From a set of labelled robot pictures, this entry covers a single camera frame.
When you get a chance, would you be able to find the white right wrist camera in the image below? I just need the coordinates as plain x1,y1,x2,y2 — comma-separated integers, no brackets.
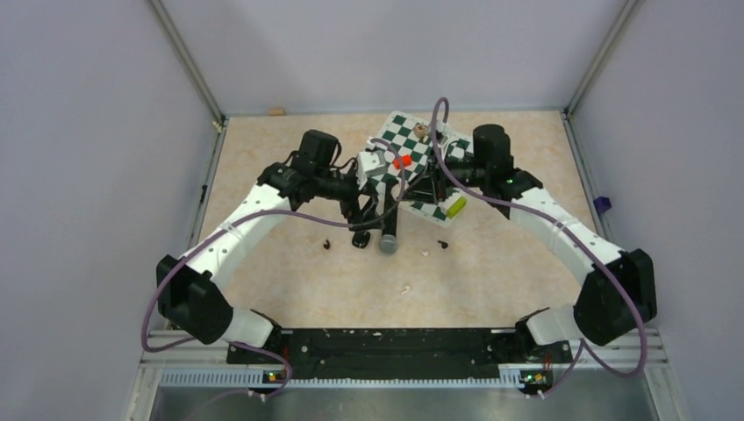
436,131,452,156

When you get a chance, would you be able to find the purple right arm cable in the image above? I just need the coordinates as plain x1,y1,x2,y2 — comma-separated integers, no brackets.
428,96,649,380

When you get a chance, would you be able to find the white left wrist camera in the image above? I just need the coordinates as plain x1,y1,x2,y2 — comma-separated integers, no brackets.
355,149,390,190

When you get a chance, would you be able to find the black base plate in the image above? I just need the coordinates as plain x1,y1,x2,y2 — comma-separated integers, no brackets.
226,326,574,382

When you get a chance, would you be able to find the wooden letter cube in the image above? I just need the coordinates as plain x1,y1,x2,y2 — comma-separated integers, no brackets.
413,123,428,139

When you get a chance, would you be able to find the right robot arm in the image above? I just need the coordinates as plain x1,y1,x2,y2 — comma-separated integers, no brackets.
421,124,657,361

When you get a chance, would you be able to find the black earbud case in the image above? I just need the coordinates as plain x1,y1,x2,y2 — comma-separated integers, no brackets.
351,231,371,249

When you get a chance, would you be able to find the purple object outside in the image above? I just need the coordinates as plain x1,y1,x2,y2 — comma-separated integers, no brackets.
593,196,612,215

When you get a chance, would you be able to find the green white chessboard mat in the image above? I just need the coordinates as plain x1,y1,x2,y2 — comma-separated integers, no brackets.
367,111,474,227

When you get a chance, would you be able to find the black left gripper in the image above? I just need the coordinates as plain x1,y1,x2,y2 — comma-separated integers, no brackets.
315,165,385,231

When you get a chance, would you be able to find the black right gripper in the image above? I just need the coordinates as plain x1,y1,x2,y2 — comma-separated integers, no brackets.
401,147,489,205

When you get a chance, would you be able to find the red toy brick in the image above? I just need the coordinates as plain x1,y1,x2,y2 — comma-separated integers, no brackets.
393,154,412,169

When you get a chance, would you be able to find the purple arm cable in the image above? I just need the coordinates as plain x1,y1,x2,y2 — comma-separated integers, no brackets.
140,137,408,353
428,96,649,380

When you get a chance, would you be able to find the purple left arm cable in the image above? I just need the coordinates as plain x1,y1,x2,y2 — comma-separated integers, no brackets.
140,137,408,353

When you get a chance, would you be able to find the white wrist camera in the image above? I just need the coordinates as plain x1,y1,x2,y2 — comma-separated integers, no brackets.
355,149,390,190
436,131,452,156

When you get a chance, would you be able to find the white and green toy brick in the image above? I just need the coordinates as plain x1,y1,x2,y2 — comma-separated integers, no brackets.
442,193,468,219

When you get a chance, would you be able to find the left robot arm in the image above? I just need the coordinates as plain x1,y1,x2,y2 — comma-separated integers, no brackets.
148,130,399,363

